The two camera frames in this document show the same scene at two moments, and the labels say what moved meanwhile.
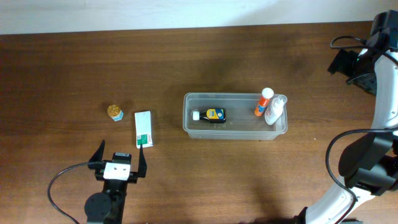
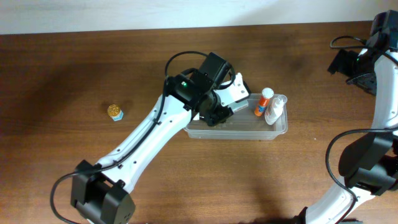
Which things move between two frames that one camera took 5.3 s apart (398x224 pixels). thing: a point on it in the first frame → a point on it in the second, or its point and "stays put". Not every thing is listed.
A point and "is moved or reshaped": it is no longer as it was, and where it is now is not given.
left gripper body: (132, 176) → (215, 110)
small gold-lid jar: (115, 112) stays put
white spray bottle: (275, 109) stays put
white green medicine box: (143, 129) is moved or reshaped
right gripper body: (359, 70) stays put
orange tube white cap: (267, 94) stays put
